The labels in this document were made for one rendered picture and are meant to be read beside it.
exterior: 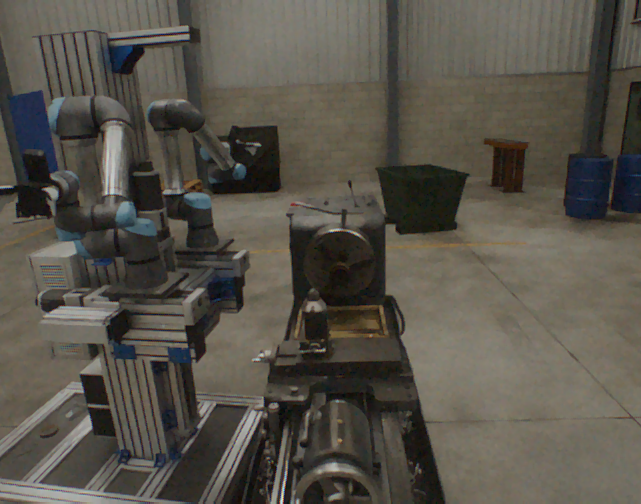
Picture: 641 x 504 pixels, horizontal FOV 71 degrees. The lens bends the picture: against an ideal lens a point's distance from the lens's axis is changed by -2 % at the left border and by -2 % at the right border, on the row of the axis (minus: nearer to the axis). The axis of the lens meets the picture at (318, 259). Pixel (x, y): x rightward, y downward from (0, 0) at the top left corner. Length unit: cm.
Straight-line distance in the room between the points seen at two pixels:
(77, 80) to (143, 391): 127
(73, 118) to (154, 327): 74
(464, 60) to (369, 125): 270
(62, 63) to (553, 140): 1202
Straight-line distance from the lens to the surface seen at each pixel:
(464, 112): 1224
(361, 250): 198
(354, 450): 89
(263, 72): 1202
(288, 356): 153
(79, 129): 166
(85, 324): 174
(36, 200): 127
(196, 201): 209
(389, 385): 148
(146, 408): 224
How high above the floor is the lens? 172
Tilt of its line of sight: 18 degrees down
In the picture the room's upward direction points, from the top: 3 degrees counter-clockwise
